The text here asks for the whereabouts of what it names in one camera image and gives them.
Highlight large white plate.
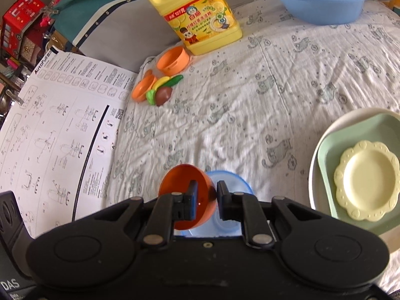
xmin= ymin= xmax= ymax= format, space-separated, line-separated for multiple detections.
xmin=308 ymin=108 xmax=400 ymax=257

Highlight cat printed blanket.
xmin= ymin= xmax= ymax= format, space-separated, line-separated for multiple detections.
xmin=106 ymin=0 xmax=400 ymax=291

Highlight white instruction sheet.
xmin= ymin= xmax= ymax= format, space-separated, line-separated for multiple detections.
xmin=0 ymin=46 xmax=138 ymax=238

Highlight green toy cucumber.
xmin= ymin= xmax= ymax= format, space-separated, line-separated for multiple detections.
xmin=164 ymin=74 xmax=184 ymax=87

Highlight brown toy chestnut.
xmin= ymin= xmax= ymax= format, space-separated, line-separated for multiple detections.
xmin=155 ymin=86 xmax=173 ymax=106

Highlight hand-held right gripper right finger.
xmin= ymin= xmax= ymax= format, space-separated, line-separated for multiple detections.
xmin=216 ymin=180 xmax=316 ymax=251

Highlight orange toy pot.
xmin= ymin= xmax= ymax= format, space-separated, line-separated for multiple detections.
xmin=156 ymin=45 xmax=191 ymax=77

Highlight yellow toy banana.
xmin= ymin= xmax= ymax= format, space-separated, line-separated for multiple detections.
xmin=152 ymin=76 xmax=171 ymax=91

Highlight large blue basin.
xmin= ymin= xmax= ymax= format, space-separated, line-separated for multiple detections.
xmin=262 ymin=0 xmax=375 ymax=26

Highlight green square plate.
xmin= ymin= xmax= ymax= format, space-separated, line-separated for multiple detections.
xmin=317 ymin=113 xmax=400 ymax=236

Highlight red toy bus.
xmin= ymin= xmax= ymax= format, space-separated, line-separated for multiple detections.
xmin=0 ymin=0 xmax=47 ymax=60

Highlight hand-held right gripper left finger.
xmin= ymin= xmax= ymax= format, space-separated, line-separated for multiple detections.
xmin=106 ymin=179 xmax=200 ymax=251

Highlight yellow scalloped plate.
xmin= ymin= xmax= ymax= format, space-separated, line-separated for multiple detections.
xmin=334 ymin=140 xmax=400 ymax=221

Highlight yellow detergent bottle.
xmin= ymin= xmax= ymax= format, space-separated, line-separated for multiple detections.
xmin=147 ymin=0 xmax=243 ymax=56

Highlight orange bowl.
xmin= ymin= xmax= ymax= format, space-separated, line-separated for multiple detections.
xmin=158 ymin=163 xmax=218 ymax=230

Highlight small blue bowl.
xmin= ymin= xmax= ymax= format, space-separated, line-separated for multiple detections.
xmin=175 ymin=170 xmax=254 ymax=238

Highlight grey and teal pillow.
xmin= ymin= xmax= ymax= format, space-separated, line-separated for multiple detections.
xmin=51 ymin=0 xmax=269 ymax=72

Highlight orange toy pan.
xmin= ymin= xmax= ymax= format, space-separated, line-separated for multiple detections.
xmin=131 ymin=69 xmax=157 ymax=102

